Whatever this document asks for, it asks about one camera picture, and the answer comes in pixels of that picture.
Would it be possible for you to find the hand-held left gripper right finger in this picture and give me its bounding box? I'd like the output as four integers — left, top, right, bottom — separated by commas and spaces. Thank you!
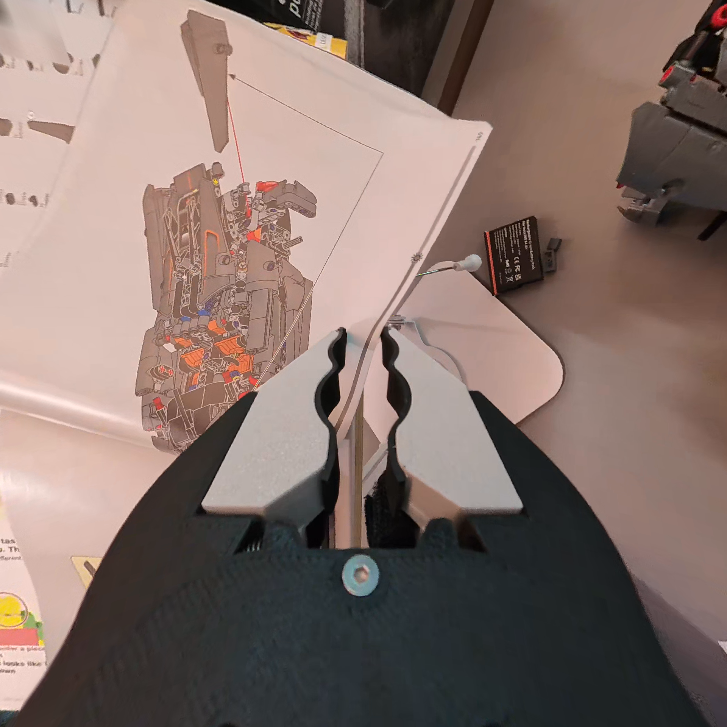
381, 328, 524, 541

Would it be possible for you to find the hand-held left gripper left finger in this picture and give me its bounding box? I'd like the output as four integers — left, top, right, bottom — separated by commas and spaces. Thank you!
201, 328, 348, 547

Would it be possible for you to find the instruction booklet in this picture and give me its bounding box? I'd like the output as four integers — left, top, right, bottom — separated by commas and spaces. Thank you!
0, 0, 494, 711

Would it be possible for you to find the grey lego car model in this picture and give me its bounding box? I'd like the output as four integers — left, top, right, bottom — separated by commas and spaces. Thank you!
616, 0, 727, 242

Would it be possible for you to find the black battery pack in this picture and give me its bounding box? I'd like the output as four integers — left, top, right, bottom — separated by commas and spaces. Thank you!
484, 216, 545, 296

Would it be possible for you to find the yellow printed booklet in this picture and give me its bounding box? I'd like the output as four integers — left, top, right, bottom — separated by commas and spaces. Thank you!
263, 22, 349, 59

